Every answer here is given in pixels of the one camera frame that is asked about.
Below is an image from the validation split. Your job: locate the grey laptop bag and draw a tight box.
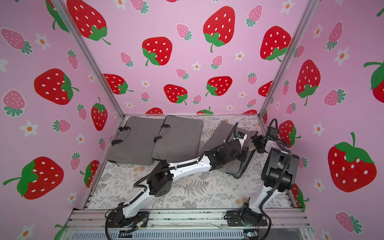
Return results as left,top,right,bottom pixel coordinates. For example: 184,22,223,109
107,117,164,166
152,116,203,163
198,121,258,179

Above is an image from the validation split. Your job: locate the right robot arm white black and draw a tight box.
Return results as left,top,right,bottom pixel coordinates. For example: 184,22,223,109
240,119,299,226

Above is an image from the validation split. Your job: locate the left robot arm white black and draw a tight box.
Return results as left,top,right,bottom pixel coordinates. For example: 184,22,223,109
105,123,248,240

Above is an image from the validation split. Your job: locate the floral patterned table mat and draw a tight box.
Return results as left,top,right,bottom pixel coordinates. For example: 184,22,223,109
83,115,293,210

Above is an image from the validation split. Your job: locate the white ribbed vent strip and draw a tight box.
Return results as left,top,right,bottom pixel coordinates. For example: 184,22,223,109
70,229,247,240

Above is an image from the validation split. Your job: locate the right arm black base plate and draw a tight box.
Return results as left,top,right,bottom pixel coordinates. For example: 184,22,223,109
224,210,268,227

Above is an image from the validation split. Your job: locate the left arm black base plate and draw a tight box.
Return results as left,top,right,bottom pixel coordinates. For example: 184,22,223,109
107,211,150,228

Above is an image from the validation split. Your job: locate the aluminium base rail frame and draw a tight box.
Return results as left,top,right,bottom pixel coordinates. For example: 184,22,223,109
58,209,316,240

